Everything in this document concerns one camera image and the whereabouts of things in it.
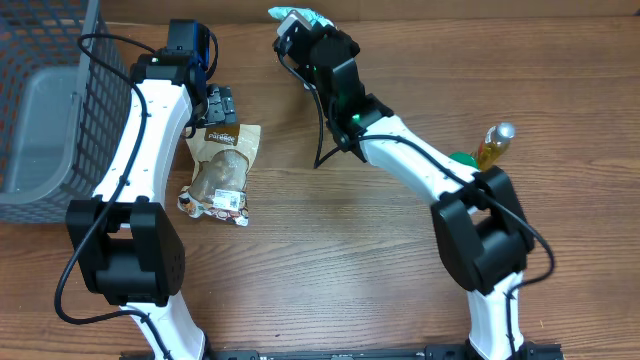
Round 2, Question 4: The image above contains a yellow liquid plastic bottle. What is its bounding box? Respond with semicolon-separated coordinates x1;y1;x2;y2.
474;122;516;171

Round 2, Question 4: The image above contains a grey plastic mesh basket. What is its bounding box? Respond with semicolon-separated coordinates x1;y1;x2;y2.
1;0;131;223

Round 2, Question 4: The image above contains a green lid white jar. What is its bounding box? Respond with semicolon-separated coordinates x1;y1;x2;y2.
449;152;479;169

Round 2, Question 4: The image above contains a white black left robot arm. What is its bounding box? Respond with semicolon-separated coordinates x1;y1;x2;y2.
54;46;217;359

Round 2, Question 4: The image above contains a brown snack pouch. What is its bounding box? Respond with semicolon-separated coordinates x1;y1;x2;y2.
177;124;261;227

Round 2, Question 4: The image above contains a teal snack packet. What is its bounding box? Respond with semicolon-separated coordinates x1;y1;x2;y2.
268;6;335;27

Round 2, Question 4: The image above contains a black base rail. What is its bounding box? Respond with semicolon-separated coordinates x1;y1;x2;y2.
119;342;565;360

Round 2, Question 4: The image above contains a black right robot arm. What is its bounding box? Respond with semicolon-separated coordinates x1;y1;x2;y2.
274;12;533;359

